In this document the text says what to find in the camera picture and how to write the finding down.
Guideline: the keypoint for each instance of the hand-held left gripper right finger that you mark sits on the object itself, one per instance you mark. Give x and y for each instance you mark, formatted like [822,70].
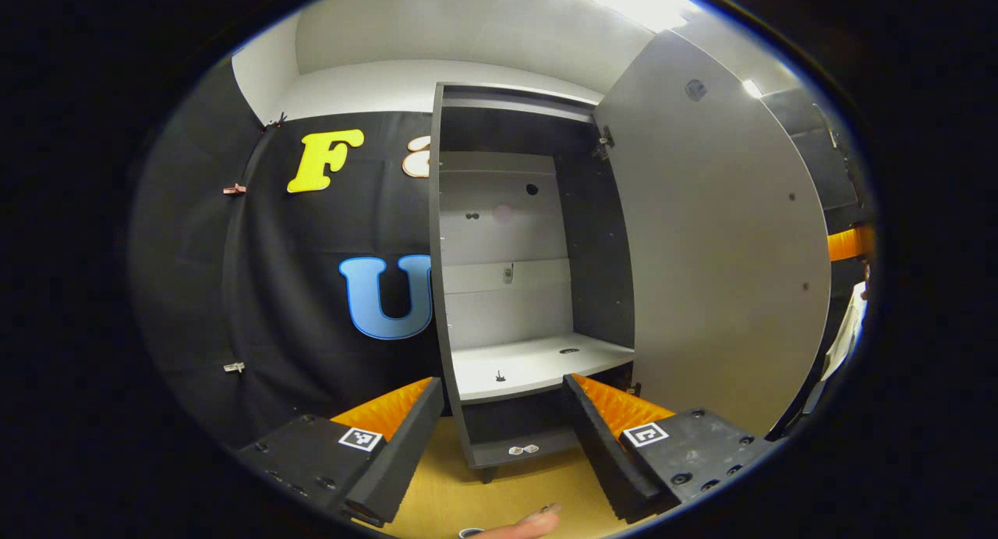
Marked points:
[600,453]

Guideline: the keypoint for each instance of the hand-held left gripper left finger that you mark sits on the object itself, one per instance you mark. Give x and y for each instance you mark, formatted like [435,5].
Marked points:
[404,453]

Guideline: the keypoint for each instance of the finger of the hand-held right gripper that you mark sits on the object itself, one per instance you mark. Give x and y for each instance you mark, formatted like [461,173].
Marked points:
[850,244]

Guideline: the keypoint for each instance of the beige cabinet door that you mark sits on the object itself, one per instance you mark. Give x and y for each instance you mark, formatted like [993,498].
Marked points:
[717,250]

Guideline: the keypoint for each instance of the dark grey cabinet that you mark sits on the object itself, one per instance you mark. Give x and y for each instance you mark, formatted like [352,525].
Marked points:
[592,274]

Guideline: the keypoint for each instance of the metal door hinge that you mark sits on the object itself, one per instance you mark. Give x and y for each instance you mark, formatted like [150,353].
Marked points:
[633,388]
[606,143]

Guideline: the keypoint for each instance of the white cabinet shelf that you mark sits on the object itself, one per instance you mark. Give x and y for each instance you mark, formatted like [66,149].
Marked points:
[530,363]

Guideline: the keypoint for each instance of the small ceiling light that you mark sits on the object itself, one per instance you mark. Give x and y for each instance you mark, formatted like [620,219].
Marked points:
[752,88]

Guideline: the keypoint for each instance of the black backdrop cloth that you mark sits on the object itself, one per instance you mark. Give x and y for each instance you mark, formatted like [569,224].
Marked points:
[257,289]

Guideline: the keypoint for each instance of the black cloth clip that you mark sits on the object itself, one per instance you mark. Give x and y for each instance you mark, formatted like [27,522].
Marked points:
[274,120]

